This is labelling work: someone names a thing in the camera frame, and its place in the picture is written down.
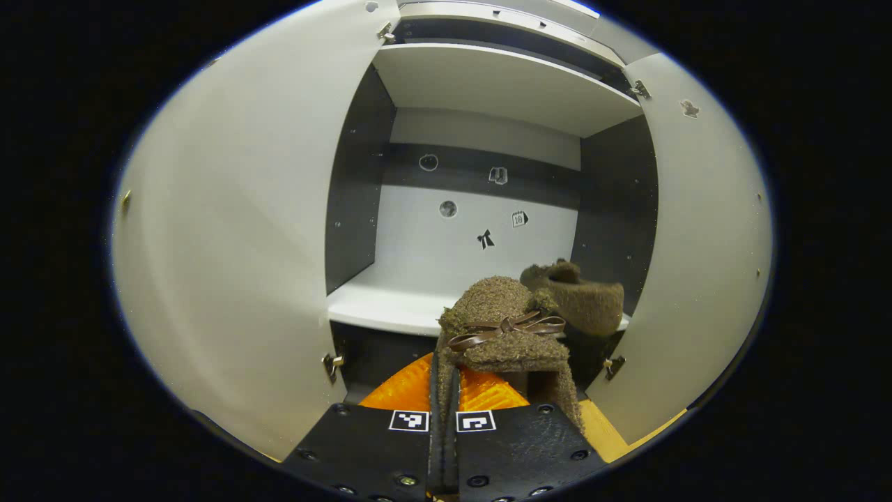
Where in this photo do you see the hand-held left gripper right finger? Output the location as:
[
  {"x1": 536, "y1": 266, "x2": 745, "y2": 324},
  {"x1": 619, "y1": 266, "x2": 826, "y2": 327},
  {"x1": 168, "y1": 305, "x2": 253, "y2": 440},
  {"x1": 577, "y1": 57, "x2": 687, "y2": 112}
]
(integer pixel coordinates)
[{"x1": 443, "y1": 363, "x2": 607, "y2": 502}]

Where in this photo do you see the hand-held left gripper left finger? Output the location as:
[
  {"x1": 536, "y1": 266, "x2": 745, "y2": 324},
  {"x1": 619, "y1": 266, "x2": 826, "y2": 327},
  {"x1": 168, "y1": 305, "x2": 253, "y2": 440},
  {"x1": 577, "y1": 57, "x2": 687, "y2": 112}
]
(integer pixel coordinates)
[{"x1": 282, "y1": 352, "x2": 447, "y2": 502}]

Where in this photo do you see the brown fuzzy shoe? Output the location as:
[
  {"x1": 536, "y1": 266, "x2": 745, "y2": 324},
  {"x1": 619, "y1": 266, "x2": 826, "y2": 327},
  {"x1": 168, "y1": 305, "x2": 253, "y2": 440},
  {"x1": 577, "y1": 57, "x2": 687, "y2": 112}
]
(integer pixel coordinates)
[
  {"x1": 436, "y1": 275, "x2": 586, "y2": 436},
  {"x1": 519, "y1": 259, "x2": 626, "y2": 337}
]

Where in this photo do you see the white shoe cabinet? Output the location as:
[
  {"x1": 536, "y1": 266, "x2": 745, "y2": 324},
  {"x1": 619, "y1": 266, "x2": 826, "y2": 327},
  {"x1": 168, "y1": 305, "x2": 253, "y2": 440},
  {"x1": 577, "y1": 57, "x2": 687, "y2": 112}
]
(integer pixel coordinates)
[{"x1": 324, "y1": 0, "x2": 659, "y2": 419}]

